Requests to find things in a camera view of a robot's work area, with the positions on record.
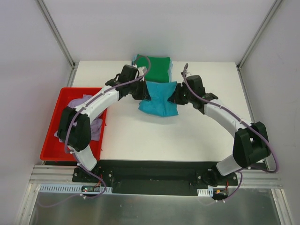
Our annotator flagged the red plastic bin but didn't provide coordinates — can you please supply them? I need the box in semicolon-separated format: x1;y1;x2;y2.
40;87;101;162

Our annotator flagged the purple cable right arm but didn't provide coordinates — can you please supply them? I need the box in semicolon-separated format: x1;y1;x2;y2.
181;62;280;174

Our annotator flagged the light blue folded t shirt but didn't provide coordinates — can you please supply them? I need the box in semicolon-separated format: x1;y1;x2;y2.
131;56;174;83

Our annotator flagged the white slotted cable duct right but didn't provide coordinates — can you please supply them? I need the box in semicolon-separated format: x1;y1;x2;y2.
197;188;214;197

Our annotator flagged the aluminium frame post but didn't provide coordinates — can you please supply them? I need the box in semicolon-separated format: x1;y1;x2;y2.
236;0;284;71
35;0;76;69

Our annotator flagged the white slotted cable duct left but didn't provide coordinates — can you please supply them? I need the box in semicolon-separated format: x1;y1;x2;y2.
39;184;113;195

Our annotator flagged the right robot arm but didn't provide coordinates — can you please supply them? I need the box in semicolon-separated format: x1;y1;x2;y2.
168;75;271;185

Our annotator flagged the white slotted cable duct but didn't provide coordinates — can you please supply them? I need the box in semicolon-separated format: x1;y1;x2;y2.
39;184;113;195
197;188;214;197

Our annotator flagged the green folded t shirt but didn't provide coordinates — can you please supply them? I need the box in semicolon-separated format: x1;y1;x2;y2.
135;54;171;83

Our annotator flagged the aluminium front rail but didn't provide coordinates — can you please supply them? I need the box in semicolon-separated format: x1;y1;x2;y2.
30;164;78;184

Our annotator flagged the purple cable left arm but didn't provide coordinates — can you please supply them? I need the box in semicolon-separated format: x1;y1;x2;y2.
63;54;151;155

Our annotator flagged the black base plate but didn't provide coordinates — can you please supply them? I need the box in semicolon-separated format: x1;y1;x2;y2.
71;160;239;195

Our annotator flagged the lavender t shirt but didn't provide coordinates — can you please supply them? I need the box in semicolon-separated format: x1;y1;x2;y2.
53;112;106;143
67;94;93;108

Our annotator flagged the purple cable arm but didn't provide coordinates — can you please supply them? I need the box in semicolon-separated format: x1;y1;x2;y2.
63;54;151;155
181;62;280;174

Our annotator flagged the teal t shirt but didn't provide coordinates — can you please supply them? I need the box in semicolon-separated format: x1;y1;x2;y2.
138;81;179;117

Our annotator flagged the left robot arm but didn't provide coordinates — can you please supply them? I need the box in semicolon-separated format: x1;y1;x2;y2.
57;65;150;182

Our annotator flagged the aluminium frame post left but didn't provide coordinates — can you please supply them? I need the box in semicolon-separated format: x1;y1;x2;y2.
35;0;76;69

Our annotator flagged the aluminium frame post right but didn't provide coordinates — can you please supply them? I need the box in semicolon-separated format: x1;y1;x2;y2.
236;0;284;71

